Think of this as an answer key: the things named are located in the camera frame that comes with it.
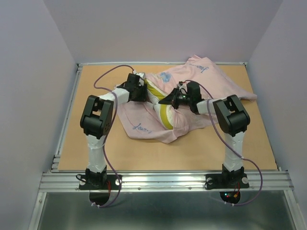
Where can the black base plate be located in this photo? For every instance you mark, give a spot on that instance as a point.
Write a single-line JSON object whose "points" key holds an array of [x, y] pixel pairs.
{"points": [[111, 182], [217, 181]]}

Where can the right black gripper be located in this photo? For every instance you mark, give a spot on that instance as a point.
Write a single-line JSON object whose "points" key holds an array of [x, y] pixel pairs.
{"points": [[171, 98]]}

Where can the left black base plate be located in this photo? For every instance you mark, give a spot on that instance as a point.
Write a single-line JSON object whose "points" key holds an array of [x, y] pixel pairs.
{"points": [[111, 182]]}

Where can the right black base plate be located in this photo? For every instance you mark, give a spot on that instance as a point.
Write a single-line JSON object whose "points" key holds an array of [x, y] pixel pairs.
{"points": [[217, 181]]}

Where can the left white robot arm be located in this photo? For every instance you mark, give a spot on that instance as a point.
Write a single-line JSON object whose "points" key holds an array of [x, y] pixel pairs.
{"points": [[96, 122]]}

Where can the pink cartoon pillowcase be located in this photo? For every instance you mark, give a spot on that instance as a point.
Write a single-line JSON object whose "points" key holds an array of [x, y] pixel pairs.
{"points": [[140, 121]]}

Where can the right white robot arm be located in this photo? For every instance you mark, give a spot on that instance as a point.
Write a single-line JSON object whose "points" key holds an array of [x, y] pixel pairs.
{"points": [[233, 120]]}

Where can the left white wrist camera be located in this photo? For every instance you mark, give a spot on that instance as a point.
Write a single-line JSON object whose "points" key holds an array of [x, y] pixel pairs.
{"points": [[141, 76]]}

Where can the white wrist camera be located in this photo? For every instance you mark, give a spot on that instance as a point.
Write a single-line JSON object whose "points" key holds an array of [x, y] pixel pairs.
{"points": [[141, 76], [182, 87]]}

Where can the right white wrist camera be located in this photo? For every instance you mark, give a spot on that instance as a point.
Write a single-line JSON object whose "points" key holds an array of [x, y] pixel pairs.
{"points": [[182, 87]]}

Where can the aluminium front rail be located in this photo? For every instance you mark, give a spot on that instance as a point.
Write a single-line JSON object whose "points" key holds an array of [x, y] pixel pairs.
{"points": [[159, 182]]}

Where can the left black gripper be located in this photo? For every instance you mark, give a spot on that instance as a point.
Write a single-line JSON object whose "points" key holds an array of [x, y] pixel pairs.
{"points": [[142, 98]]}

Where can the cream yellow pillow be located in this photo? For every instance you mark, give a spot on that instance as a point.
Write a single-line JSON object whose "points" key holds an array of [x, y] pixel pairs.
{"points": [[164, 112]]}

